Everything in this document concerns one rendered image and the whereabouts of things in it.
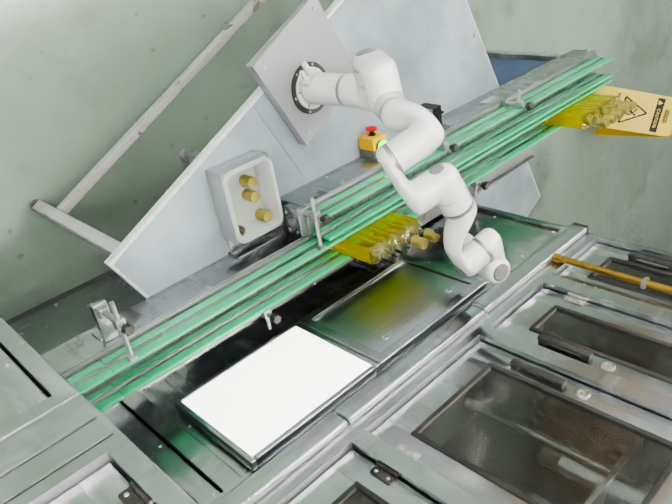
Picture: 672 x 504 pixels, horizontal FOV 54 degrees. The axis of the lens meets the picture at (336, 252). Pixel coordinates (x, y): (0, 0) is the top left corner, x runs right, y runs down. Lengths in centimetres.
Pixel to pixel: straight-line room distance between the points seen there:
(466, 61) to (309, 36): 83
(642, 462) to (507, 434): 28
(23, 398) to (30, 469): 23
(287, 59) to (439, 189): 68
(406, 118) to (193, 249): 74
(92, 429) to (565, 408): 105
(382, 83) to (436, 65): 85
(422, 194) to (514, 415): 56
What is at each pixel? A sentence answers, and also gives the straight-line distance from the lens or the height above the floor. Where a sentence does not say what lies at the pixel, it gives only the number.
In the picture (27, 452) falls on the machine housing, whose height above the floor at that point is 131.
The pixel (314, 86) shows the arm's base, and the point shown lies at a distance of 202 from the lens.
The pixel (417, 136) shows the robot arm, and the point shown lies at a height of 133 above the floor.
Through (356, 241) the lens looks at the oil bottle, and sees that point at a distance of 203.
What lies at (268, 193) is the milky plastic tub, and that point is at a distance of 201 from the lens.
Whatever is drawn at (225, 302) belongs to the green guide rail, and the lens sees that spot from 184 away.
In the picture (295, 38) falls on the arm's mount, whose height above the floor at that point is 78.
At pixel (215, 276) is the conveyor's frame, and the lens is 194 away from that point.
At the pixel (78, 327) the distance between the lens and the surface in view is 236.
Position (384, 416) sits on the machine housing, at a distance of 167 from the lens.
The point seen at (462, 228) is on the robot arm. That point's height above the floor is 142.
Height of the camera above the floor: 236
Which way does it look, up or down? 43 degrees down
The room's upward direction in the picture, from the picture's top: 110 degrees clockwise
